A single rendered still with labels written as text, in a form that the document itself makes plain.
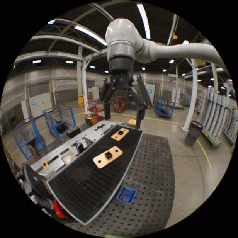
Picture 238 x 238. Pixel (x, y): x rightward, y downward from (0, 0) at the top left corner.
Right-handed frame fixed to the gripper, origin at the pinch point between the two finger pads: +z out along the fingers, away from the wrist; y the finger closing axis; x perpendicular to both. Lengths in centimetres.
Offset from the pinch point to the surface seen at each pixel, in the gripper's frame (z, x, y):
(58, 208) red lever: 7.4, 32.6, -6.0
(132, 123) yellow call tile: 6.2, -12.1, 0.2
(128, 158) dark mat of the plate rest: 6.2, 8.7, -8.4
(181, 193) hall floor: 122, -28, -111
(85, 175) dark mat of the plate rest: 6.2, 19.6, -3.3
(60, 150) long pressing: 22.1, 23.7, 32.6
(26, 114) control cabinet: 47, 289, 767
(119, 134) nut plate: 5.9, 1.0, -0.1
